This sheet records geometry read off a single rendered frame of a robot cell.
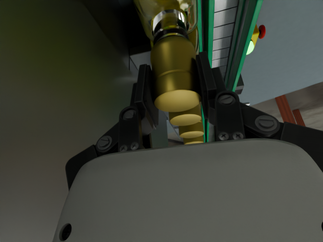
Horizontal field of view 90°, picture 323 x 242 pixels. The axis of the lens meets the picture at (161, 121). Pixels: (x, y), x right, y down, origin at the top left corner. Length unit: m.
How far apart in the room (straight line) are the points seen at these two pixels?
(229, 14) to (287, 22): 0.33
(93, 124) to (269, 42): 0.70
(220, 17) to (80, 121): 0.37
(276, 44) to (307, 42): 0.12
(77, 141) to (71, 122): 0.02
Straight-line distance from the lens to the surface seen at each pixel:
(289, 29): 0.78
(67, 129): 0.19
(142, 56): 0.50
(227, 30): 0.48
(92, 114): 0.23
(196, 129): 0.21
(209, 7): 0.32
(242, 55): 0.43
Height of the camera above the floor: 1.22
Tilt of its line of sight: 22 degrees down
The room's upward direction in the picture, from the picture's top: 176 degrees clockwise
